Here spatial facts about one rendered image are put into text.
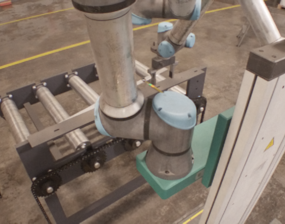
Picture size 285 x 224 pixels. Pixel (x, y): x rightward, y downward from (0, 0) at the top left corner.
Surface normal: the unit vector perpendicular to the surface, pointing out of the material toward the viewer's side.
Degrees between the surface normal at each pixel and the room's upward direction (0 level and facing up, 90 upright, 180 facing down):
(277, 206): 0
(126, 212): 0
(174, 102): 8
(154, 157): 72
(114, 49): 104
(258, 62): 90
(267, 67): 90
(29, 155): 90
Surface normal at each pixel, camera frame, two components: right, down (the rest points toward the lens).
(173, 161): 0.03, 0.35
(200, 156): 0.00, -0.79
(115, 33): 0.38, 0.72
